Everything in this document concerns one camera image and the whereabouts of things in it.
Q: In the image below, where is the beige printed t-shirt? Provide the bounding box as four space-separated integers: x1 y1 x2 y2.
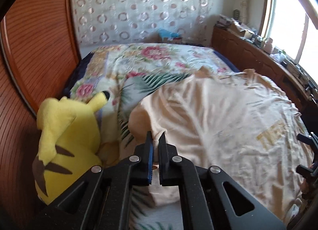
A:
128 68 313 223

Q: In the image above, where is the yellow Pikachu plush toy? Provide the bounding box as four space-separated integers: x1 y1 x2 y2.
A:
32 91 110 205

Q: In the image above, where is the floral and palm bedspread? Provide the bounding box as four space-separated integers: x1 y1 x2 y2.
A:
65 43 239 230

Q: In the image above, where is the clutter on cabinet top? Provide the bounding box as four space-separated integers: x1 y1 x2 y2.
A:
214 15 317 102

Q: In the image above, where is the blue item on cardboard box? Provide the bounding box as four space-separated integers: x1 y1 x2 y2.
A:
158 29 182 44

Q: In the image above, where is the wooden side cabinet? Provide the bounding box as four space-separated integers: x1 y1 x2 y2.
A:
211 26 317 121

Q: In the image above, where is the sheer circle-pattern curtain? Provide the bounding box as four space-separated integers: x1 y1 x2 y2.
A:
71 0 233 47

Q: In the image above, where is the wooden louvered wardrobe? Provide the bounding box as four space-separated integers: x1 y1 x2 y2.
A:
1 0 80 229

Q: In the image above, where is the bright window with wooden frame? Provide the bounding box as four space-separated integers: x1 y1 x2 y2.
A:
260 0 317 80

